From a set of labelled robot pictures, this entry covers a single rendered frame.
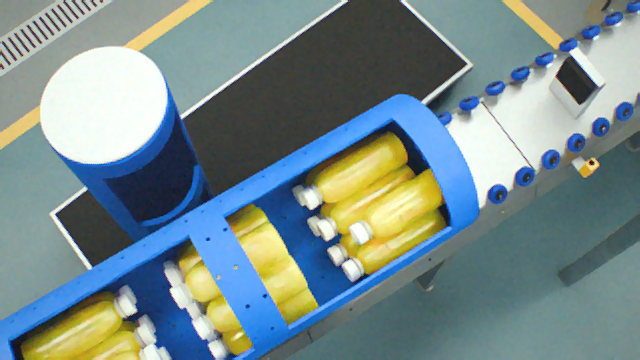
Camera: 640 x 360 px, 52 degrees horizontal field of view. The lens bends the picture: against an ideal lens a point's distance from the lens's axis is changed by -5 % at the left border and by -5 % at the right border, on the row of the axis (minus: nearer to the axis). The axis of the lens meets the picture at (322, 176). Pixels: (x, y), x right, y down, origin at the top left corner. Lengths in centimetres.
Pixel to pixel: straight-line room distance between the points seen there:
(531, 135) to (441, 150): 44
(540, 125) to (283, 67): 117
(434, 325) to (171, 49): 144
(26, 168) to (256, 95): 91
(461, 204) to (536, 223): 133
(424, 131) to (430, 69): 134
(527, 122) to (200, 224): 80
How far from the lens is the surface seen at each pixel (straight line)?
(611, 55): 177
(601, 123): 160
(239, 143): 238
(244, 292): 112
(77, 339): 125
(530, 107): 162
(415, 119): 121
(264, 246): 116
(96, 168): 147
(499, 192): 147
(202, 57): 274
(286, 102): 243
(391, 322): 235
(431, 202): 125
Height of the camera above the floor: 230
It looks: 68 degrees down
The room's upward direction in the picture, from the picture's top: 1 degrees clockwise
